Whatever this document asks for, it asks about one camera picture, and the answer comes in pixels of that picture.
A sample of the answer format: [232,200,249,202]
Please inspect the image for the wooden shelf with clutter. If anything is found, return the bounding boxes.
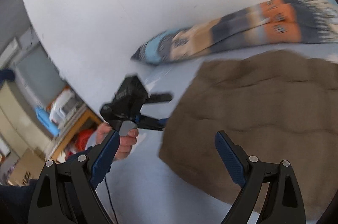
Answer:
[1,37,101,186]

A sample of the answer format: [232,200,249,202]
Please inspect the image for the person's left hand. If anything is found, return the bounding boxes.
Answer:
[95,122,139,160]

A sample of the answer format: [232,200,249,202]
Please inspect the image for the brown puffer jacket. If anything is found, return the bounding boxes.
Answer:
[159,50,337,220]

